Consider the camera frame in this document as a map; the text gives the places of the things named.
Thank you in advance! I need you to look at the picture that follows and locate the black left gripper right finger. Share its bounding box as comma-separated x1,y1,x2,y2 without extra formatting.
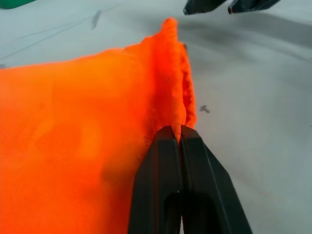
179,125,254,234

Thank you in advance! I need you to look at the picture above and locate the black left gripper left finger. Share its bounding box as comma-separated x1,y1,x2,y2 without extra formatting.
128,125,184,234

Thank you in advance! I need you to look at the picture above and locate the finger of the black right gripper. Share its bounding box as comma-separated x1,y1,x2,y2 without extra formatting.
227,0,281,15
183,0,228,16

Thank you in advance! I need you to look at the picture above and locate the orange fabric pouch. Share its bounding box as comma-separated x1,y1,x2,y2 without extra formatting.
0,17,197,234

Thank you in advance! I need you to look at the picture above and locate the green object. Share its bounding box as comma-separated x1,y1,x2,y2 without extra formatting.
0,0,38,10

